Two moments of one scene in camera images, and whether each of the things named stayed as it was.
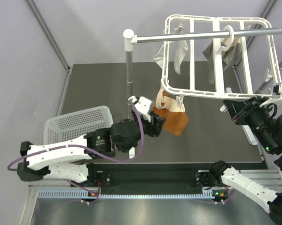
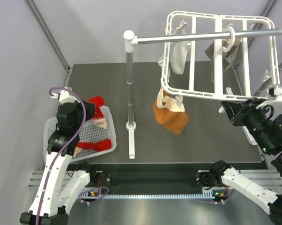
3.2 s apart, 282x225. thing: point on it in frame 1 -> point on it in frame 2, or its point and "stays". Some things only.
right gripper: [238, 110] stays
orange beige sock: [176, 120] stays
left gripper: [154, 129] -> [90, 108]
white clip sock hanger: [200, 68] stays
